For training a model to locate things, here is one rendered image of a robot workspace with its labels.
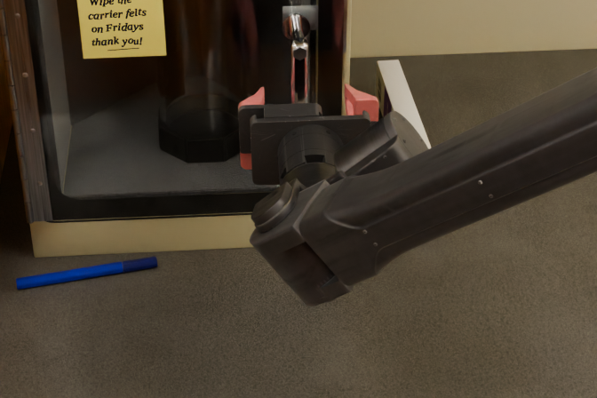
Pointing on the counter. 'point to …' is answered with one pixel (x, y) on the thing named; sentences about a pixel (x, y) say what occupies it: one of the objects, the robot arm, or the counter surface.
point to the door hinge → (15, 117)
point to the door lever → (298, 57)
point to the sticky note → (121, 19)
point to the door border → (23, 86)
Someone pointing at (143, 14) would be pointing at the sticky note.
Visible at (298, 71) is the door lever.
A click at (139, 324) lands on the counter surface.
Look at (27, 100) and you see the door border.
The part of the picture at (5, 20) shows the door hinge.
